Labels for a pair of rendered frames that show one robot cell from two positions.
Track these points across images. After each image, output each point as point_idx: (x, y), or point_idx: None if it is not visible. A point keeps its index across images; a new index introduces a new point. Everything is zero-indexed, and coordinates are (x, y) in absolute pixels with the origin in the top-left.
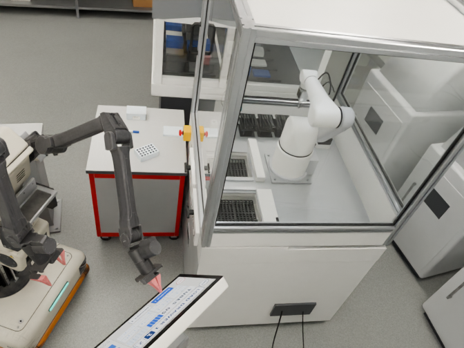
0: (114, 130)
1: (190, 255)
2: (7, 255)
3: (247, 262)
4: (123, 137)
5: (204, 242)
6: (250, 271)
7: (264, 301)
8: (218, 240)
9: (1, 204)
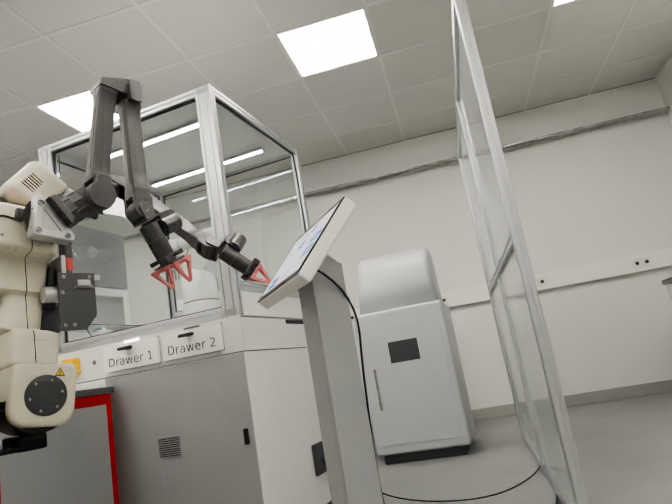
0: None
1: (201, 436)
2: (51, 373)
3: (271, 346)
4: None
5: (239, 304)
6: (278, 367)
7: (303, 440)
8: (246, 303)
9: (138, 150)
